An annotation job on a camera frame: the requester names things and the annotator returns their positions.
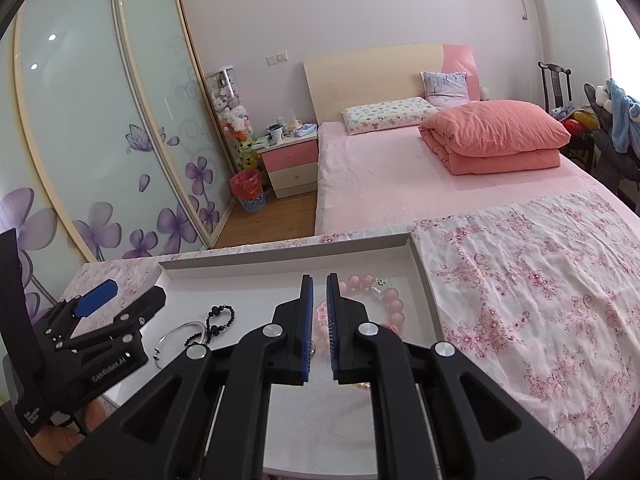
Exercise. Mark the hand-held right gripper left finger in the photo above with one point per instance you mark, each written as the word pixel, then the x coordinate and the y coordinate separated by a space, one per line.
pixel 306 330

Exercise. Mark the plush toy display tower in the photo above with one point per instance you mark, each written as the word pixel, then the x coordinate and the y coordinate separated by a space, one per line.
pixel 231 115

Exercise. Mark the pink and cream nightstand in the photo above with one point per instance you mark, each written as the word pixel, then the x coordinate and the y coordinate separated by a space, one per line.
pixel 292 167

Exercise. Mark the cream and pink headboard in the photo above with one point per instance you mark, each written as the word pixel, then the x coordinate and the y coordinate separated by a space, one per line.
pixel 370 77

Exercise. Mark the lilac printed pillow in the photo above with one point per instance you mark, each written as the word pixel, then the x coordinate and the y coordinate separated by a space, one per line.
pixel 445 87

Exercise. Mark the folded salmon pink quilt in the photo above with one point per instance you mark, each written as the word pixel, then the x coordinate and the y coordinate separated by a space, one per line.
pixel 495 135

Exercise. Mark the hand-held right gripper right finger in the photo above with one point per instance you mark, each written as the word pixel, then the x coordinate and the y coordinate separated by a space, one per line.
pixel 334 330

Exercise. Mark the silver bangle with pearl ends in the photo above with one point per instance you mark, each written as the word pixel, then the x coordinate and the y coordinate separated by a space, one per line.
pixel 172 335

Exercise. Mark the pink floral tablecloth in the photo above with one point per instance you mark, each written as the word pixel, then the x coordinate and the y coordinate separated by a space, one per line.
pixel 525 320

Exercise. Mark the patterned cream pillow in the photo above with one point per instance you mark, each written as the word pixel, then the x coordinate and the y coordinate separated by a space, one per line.
pixel 387 114

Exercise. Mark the white wall switch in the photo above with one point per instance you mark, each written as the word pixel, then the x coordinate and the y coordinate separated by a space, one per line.
pixel 277 58

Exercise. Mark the waste bin with red bag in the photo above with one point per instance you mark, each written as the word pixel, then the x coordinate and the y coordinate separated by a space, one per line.
pixel 248 190

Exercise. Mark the dark wooden chair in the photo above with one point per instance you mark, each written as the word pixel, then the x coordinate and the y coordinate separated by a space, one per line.
pixel 556 90

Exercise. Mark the grey chair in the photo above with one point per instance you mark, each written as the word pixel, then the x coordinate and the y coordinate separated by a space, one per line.
pixel 612 160

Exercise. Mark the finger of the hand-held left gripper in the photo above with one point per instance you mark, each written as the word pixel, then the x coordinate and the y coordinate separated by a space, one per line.
pixel 145 307
pixel 97 297

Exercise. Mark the person's left hand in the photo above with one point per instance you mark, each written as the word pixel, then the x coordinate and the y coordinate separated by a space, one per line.
pixel 55 445

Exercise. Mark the bed with pink sheet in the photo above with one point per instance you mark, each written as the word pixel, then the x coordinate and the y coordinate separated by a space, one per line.
pixel 380 180

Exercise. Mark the grey cardboard tray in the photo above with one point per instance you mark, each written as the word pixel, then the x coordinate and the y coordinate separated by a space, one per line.
pixel 250 285

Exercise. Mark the pile of colourful toys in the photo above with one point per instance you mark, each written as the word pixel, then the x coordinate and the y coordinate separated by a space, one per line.
pixel 575 119

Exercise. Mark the floral sliding door wardrobe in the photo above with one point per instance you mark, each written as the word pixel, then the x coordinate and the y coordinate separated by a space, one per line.
pixel 100 135

